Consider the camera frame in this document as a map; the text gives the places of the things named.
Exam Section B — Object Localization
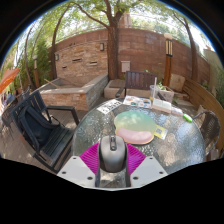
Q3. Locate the concrete block bench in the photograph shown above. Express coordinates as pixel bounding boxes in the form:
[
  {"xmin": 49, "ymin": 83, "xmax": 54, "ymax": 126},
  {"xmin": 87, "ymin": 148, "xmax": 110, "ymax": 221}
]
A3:
[{"xmin": 103, "ymin": 78, "xmax": 152, "ymax": 100}]

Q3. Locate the large tree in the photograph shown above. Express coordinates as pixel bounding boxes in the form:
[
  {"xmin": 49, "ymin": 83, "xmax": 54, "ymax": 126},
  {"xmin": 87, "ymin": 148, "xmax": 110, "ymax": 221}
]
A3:
[{"xmin": 68, "ymin": 0, "xmax": 143, "ymax": 82}]

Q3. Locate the wooden garden lamp post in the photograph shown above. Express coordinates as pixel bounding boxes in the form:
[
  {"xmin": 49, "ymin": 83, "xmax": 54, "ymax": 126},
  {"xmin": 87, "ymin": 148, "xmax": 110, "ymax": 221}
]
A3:
[{"xmin": 162, "ymin": 32, "xmax": 175, "ymax": 88}]

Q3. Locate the pastel green pink mouse pad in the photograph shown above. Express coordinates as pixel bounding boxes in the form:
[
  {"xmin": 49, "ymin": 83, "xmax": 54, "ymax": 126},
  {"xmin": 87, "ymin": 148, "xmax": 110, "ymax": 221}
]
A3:
[{"xmin": 113, "ymin": 110, "xmax": 158, "ymax": 146}]

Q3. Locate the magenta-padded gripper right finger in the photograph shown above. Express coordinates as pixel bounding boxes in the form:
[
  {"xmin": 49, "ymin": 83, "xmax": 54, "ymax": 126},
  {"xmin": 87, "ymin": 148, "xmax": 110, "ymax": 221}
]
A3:
[{"xmin": 124, "ymin": 143, "xmax": 169, "ymax": 188}]

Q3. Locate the dark wicker chair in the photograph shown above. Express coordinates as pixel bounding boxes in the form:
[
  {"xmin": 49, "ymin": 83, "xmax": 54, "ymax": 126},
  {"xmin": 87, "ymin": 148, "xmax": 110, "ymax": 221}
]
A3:
[{"xmin": 192, "ymin": 110, "xmax": 222, "ymax": 158}]

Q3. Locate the curved wooden bench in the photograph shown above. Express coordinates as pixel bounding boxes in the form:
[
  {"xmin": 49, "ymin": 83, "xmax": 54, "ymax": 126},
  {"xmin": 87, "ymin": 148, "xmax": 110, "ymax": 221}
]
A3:
[{"xmin": 182, "ymin": 78, "xmax": 224, "ymax": 155}]

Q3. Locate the stone brick planter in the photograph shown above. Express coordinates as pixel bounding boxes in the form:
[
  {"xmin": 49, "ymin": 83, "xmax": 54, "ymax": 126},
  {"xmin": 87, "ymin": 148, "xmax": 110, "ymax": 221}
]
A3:
[{"xmin": 38, "ymin": 73, "xmax": 110, "ymax": 112}]

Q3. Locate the dark wooden slatted chair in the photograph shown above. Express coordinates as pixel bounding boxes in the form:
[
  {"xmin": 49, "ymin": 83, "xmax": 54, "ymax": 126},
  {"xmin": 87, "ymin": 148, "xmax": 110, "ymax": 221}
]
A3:
[{"xmin": 115, "ymin": 70, "xmax": 167, "ymax": 101}]

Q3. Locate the grey black computer mouse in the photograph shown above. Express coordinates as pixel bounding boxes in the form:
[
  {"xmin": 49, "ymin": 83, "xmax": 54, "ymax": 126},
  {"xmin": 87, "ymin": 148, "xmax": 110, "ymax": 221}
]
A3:
[{"xmin": 98, "ymin": 134, "xmax": 128, "ymax": 174}]

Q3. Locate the colourful sticker sheet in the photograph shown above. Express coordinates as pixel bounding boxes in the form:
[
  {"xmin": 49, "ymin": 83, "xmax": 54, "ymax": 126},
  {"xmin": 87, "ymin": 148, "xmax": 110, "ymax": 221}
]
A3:
[{"xmin": 122, "ymin": 95, "xmax": 153, "ymax": 110}]

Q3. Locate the beige cushion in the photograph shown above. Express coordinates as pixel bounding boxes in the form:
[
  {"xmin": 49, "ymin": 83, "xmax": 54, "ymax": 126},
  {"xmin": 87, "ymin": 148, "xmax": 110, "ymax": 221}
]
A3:
[{"xmin": 168, "ymin": 72, "xmax": 187, "ymax": 93}]

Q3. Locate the clear plastic box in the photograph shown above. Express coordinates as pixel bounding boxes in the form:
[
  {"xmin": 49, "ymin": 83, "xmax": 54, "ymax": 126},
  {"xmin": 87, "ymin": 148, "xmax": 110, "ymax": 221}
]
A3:
[{"xmin": 156, "ymin": 84, "xmax": 175, "ymax": 104}]

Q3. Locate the open white book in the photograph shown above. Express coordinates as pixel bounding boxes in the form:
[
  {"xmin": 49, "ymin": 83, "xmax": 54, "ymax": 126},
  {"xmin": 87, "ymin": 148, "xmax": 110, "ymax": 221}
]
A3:
[{"xmin": 151, "ymin": 98, "xmax": 184, "ymax": 117}]

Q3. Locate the small green lighter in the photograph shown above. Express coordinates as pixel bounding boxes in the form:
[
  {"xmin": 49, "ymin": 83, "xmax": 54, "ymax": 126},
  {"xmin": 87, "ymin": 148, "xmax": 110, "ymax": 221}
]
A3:
[{"xmin": 182, "ymin": 113, "xmax": 194, "ymax": 124}]

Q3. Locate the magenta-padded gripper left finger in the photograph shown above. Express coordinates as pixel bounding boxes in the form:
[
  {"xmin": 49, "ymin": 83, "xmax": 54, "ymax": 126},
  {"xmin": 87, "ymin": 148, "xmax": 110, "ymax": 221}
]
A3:
[{"xmin": 57, "ymin": 142, "xmax": 101, "ymax": 188}]

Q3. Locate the orange parasol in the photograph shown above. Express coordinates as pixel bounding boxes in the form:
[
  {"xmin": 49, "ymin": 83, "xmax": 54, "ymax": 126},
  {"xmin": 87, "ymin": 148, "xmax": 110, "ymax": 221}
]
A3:
[{"xmin": 0, "ymin": 67, "xmax": 21, "ymax": 95}]

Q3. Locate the black slatted garden chair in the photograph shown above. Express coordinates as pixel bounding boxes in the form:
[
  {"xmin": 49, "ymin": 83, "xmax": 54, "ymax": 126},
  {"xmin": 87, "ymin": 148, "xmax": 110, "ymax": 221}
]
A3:
[{"xmin": 11, "ymin": 89, "xmax": 81, "ymax": 175}]

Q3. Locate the clear plastic cup with straw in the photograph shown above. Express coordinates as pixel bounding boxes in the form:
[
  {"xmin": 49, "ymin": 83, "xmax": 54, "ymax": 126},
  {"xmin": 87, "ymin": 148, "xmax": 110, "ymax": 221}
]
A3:
[{"xmin": 149, "ymin": 76, "xmax": 160, "ymax": 103}]

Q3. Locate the white wall box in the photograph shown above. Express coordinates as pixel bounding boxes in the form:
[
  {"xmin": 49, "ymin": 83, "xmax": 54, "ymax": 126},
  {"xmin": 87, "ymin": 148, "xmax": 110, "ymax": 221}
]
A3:
[{"xmin": 120, "ymin": 59, "xmax": 132, "ymax": 74}]

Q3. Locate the slim leaning tree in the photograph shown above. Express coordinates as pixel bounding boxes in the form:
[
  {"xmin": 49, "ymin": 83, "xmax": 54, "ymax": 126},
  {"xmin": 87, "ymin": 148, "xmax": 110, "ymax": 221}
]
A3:
[
  {"xmin": 49, "ymin": 6, "xmax": 72, "ymax": 81},
  {"xmin": 172, "ymin": 9, "xmax": 201, "ymax": 83}
]

